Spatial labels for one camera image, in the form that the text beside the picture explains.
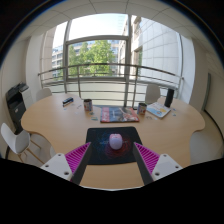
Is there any printed white mug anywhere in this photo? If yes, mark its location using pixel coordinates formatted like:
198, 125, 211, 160
83, 98, 94, 112

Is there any white and blue picture book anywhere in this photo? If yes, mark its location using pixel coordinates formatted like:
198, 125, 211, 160
145, 101, 172, 120

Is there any blue stapler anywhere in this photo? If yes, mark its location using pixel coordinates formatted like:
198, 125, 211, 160
61, 97, 75, 108

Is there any black and white printer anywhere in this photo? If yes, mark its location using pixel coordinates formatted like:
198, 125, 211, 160
4, 81, 34, 135

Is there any pink and lilac computer mouse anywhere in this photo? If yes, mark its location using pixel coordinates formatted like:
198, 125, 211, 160
108, 133, 124, 151

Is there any black mouse pad, red-blue print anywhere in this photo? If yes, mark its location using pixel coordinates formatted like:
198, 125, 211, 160
84, 126, 144, 166

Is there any grey metal balcony railing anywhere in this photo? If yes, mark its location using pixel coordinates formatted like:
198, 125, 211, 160
37, 62, 185, 109

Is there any black cylindrical speaker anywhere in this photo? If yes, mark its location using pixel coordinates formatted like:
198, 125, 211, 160
164, 88, 175, 109

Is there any red and blue magazine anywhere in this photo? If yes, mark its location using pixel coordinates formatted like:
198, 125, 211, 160
99, 106, 141, 124

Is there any white chair with wooden legs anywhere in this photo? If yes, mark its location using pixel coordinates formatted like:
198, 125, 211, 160
0, 122, 46, 165

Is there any red and white tin can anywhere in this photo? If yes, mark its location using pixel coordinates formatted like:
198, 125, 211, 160
137, 102, 148, 116

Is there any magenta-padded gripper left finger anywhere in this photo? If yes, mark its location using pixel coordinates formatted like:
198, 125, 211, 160
40, 141, 93, 185

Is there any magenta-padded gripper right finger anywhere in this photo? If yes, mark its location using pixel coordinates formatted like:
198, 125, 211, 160
132, 142, 184, 186

